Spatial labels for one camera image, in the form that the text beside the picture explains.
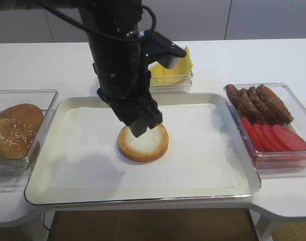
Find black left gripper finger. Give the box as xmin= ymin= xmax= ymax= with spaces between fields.
xmin=140 ymin=104 xmax=163 ymax=129
xmin=129 ymin=118 xmax=147 ymax=138

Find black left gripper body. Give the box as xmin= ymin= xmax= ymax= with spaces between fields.
xmin=92 ymin=42 xmax=157 ymax=126

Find bun half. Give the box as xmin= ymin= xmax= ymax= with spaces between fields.
xmin=117 ymin=124 xmax=169 ymax=162

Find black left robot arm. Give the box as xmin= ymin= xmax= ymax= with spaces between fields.
xmin=0 ymin=1 xmax=163 ymax=137

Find flat yellow cheese slices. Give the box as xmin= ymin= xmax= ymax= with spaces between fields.
xmin=150 ymin=64 xmax=190 ymax=85

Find clear cheese container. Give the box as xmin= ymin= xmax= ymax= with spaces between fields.
xmin=149 ymin=70 xmax=194 ymax=94

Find upright yellow cheese slice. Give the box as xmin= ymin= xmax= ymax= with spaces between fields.
xmin=172 ymin=46 xmax=194 ymax=75

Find white paper tray liner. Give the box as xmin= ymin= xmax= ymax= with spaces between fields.
xmin=54 ymin=103 xmax=235 ymax=189

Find white metal tray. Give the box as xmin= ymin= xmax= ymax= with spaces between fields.
xmin=24 ymin=93 xmax=261 ymax=205

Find back beef patty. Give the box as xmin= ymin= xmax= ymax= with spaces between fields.
xmin=225 ymin=84 xmax=244 ymax=116

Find beef patty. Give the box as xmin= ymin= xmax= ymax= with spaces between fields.
xmin=248 ymin=86 xmax=277 ymax=125
xmin=225 ymin=84 xmax=244 ymax=116
xmin=256 ymin=84 xmax=294 ymax=125
xmin=238 ymin=88 xmax=266 ymax=125

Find back tomato slice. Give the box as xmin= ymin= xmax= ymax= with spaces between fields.
xmin=241 ymin=116 xmax=264 ymax=152

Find tomato slice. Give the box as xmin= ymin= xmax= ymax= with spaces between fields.
xmin=252 ymin=124 xmax=272 ymax=152
xmin=241 ymin=116 xmax=264 ymax=152
xmin=261 ymin=124 xmax=283 ymax=151
xmin=270 ymin=125 xmax=306 ymax=151

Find brown bun back right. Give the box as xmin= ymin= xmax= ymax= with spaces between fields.
xmin=0 ymin=103 xmax=44 ymax=133

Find clear plastic bun container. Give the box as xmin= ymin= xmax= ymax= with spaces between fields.
xmin=0 ymin=89 xmax=58 ymax=176

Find front beef patty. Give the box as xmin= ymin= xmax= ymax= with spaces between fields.
xmin=256 ymin=84 xmax=294 ymax=125

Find clear meat tomato container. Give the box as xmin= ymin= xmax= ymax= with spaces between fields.
xmin=224 ymin=83 xmax=306 ymax=169

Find sesame top bun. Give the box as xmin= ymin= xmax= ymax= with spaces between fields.
xmin=0 ymin=119 xmax=35 ymax=159

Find front tomato slice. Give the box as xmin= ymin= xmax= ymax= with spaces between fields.
xmin=270 ymin=125 xmax=306 ymax=151

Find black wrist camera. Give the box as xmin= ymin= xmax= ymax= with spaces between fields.
xmin=141 ymin=32 xmax=187 ymax=69

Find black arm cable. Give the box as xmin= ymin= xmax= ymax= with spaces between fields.
xmin=34 ymin=0 xmax=158 ymax=43

